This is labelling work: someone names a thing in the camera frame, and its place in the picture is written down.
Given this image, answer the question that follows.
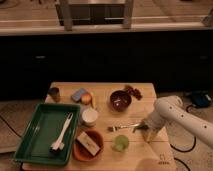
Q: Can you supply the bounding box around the dark purple bowl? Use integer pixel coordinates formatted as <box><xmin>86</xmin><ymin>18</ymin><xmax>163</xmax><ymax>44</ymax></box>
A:
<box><xmin>110</xmin><ymin>90</ymin><xmax>132</xmax><ymax>112</ymax></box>

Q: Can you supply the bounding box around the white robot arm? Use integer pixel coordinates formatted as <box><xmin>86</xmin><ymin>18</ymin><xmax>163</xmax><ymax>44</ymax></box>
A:
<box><xmin>143</xmin><ymin>96</ymin><xmax>213</xmax><ymax>149</ymax></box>

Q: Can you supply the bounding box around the green plastic cup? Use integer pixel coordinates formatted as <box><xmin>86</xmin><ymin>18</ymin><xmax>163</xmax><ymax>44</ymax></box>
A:
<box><xmin>112</xmin><ymin>135</ymin><xmax>129</xmax><ymax>152</ymax></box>

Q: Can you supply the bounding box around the white paper cup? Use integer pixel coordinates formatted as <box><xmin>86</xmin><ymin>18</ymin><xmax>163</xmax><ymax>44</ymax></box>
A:
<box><xmin>82</xmin><ymin>108</ymin><xmax>98</xmax><ymax>127</ymax></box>

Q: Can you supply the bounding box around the silver fork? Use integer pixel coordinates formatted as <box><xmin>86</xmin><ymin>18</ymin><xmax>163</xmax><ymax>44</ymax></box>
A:
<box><xmin>107</xmin><ymin>124</ymin><xmax>139</xmax><ymax>132</ymax></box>

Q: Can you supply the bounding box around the brown dried fruit pile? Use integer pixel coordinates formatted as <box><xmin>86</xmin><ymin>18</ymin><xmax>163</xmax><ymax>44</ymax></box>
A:
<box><xmin>124</xmin><ymin>85</ymin><xmax>142</xmax><ymax>100</ymax></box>

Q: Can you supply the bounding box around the yellow banana toy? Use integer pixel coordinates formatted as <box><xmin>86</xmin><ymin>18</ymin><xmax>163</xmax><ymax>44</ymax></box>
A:
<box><xmin>90</xmin><ymin>92</ymin><xmax>96</xmax><ymax>109</ymax></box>

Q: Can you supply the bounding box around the wooden block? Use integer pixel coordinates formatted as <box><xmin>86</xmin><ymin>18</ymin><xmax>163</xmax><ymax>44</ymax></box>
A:
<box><xmin>77</xmin><ymin>131</ymin><xmax>102</xmax><ymax>156</ymax></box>

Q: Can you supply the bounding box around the orange clay bowl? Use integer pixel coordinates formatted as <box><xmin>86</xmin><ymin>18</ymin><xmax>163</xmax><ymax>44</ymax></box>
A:
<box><xmin>73</xmin><ymin>129</ymin><xmax>104</xmax><ymax>162</ymax></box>

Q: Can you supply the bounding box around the orange fruit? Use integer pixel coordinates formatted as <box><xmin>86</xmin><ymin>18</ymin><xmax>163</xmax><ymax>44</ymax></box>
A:
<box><xmin>81</xmin><ymin>93</ymin><xmax>92</xmax><ymax>105</ymax></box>

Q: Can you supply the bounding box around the white brush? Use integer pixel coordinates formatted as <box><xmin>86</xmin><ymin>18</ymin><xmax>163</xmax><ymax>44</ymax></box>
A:
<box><xmin>51</xmin><ymin>113</ymin><xmax>73</xmax><ymax>151</ymax></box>

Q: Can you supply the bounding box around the dark small can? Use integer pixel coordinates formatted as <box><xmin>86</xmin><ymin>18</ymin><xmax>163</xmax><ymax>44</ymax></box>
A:
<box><xmin>48</xmin><ymin>87</ymin><xmax>61</xmax><ymax>103</ymax></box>

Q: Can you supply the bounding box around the green plastic tray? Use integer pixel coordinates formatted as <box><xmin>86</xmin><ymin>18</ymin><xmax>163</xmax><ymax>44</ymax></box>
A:
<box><xmin>14</xmin><ymin>103</ymin><xmax>80</xmax><ymax>165</ymax></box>

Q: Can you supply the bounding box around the wooden stool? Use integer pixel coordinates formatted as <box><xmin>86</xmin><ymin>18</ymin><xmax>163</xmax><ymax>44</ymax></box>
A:
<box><xmin>55</xmin><ymin>0</ymin><xmax>134</xmax><ymax>31</ymax></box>

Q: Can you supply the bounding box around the black cable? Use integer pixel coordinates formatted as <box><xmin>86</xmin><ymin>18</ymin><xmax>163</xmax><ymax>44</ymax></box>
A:
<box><xmin>169</xmin><ymin>134</ymin><xmax>198</xmax><ymax>154</ymax></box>

